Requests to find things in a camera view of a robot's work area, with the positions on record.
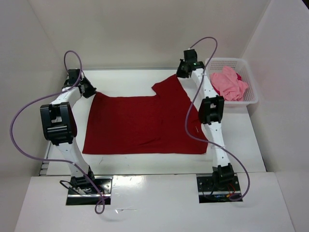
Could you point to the crimson t shirt in basket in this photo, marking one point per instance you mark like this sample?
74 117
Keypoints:
239 77

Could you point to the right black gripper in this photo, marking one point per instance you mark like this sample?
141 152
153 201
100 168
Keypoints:
179 73

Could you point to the pink t shirt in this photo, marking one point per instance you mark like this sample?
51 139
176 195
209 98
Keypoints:
229 84

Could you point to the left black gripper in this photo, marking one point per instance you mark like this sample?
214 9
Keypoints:
92 90

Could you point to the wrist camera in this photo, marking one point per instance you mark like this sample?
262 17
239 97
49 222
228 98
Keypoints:
190 56
73 75

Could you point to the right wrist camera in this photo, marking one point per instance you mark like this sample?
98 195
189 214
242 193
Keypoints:
190 56

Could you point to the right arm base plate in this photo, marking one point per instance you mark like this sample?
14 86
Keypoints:
209 192

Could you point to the white plastic basket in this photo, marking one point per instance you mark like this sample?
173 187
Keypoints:
242 68

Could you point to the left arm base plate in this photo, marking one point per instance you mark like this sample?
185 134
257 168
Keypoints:
88 196

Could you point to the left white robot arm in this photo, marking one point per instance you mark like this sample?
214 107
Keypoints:
59 127

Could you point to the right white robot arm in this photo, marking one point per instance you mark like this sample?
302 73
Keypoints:
210 114

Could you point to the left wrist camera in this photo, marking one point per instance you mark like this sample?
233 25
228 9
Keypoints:
73 75

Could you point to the dark red t shirt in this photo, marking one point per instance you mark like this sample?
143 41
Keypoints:
163 123

